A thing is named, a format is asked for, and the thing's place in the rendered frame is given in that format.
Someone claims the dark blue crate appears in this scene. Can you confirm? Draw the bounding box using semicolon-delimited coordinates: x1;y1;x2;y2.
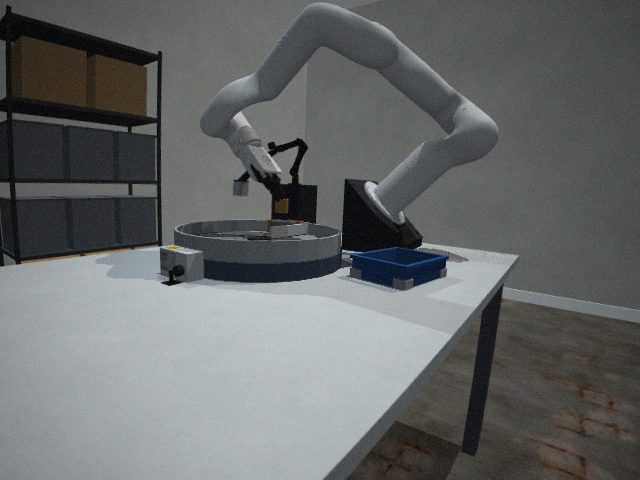
350;247;449;291

